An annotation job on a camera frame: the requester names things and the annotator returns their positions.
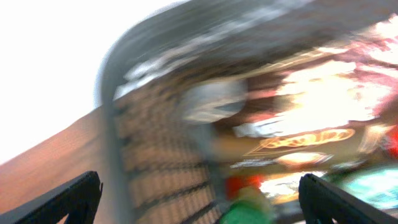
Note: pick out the green lid jar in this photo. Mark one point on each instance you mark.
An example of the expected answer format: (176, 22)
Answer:
(249, 206)

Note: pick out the teal white packet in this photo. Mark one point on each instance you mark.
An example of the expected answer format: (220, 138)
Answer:
(376, 186)

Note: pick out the grey plastic basket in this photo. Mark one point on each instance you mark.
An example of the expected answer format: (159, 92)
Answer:
(167, 81)

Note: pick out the brown Nescafe Gold bag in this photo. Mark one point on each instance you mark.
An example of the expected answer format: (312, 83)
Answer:
(333, 105)

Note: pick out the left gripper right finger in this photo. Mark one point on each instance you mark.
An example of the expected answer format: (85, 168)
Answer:
(324, 203)

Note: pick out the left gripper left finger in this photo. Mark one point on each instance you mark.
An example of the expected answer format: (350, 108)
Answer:
(76, 201)

